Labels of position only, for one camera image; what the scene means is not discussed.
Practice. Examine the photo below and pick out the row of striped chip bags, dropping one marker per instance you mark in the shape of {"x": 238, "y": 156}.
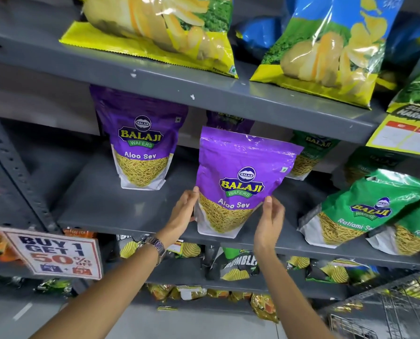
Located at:
{"x": 238, "y": 266}

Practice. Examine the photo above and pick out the green chips bag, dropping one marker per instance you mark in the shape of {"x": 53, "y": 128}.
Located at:
{"x": 418, "y": 93}

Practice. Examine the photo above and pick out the row of golden snack packets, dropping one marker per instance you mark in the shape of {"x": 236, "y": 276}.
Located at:
{"x": 196, "y": 293}

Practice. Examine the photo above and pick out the grey perforated rack upright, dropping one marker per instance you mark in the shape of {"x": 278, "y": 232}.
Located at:
{"x": 16, "y": 165}

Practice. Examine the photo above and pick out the grey metal shelving rack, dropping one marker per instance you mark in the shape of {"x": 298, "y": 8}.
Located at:
{"x": 153, "y": 78}

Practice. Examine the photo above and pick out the orange snack packet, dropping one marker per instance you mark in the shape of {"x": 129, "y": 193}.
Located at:
{"x": 0, "y": 245}

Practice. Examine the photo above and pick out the yellow shelf price sign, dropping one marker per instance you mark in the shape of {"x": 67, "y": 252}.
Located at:
{"x": 404, "y": 132}

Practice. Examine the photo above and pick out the person's left forearm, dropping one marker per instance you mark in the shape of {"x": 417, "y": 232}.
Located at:
{"x": 107, "y": 293}

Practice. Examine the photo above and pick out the person's right hand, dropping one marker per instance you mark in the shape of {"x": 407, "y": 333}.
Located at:
{"x": 268, "y": 231}

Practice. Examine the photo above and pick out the silver metal wristwatch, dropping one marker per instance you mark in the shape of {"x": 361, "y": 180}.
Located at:
{"x": 154, "y": 247}

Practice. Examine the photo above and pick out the person's right thumb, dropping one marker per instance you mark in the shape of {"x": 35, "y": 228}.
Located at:
{"x": 267, "y": 206}

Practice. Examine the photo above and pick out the blue yellow potato chips bag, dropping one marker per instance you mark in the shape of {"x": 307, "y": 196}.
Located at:
{"x": 330, "y": 56}

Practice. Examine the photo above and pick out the white promo offer sign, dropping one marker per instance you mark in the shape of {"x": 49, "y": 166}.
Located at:
{"x": 56, "y": 255}

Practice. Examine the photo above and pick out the person's left fingers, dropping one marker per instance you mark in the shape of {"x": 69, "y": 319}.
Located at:
{"x": 189, "y": 201}

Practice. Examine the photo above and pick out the purple snack pouch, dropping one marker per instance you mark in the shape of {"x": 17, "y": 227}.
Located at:
{"x": 139, "y": 137}
{"x": 241, "y": 165}
{"x": 227, "y": 120}

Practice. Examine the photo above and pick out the green snack pouch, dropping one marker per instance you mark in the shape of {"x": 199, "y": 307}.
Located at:
{"x": 310, "y": 151}
{"x": 372, "y": 164}
{"x": 411, "y": 232}
{"x": 358, "y": 208}

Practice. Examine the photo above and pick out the person's right forearm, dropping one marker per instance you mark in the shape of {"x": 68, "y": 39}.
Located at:
{"x": 291, "y": 296}

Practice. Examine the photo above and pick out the person's left hand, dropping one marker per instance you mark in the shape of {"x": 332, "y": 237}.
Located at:
{"x": 176, "y": 217}

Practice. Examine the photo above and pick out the small green snack packet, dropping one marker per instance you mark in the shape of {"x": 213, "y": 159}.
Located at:
{"x": 54, "y": 285}

